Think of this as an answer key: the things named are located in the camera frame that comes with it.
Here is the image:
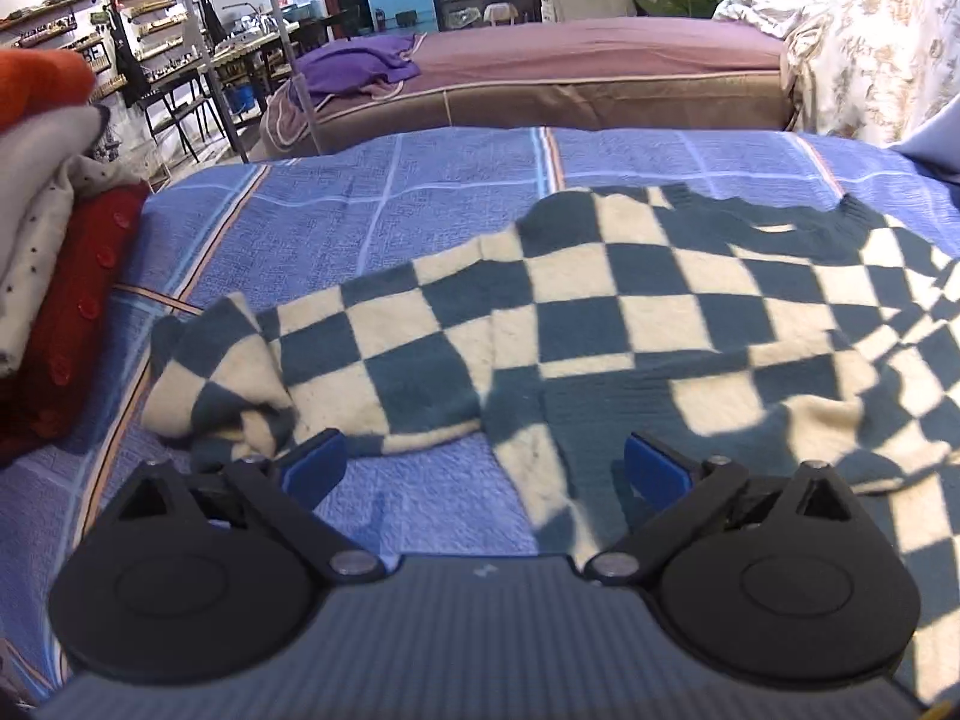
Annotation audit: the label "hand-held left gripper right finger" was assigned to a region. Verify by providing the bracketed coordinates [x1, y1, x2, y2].
[581, 431, 871, 586]

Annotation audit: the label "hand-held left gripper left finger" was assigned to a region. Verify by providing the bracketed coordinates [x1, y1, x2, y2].
[101, 427, 383, 582]

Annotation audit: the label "blue cream checkered sweater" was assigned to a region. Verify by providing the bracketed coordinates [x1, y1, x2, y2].
[141, 186, 960, 706]

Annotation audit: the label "blue plaid bedsheet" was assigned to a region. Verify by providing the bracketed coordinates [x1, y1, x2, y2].
[0, 126, 960, 698]

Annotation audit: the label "dark red cardigan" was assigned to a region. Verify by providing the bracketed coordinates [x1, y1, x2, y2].
[0, 181, 151, 466]

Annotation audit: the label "beige dotted sweater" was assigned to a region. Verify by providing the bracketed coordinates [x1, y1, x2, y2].
[0, 157, 143, 380]

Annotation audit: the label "brown bed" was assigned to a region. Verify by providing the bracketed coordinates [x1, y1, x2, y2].
[259, 15, 796, 162]

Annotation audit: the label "black metal chair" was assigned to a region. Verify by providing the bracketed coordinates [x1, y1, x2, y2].
[139, 79, 226, 162]

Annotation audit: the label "purple cloth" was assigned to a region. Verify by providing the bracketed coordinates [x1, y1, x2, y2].
[289, 32, 422, 98]

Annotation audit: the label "grey sweater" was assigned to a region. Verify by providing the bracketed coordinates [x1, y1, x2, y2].
[0, 105, 110, 241]

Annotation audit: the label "dark dining table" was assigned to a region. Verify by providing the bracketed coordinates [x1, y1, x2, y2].
[210, 4, 361, 83]

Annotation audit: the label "light blue pillow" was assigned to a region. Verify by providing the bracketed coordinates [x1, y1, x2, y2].
[896, 97, 960, 185]

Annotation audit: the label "floral quilt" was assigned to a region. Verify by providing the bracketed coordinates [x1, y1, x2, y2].
[712, 0, 960, 147]

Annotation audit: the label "wall shelves with small bottles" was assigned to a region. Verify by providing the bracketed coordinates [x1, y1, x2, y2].
[0, 0, 207, 110]

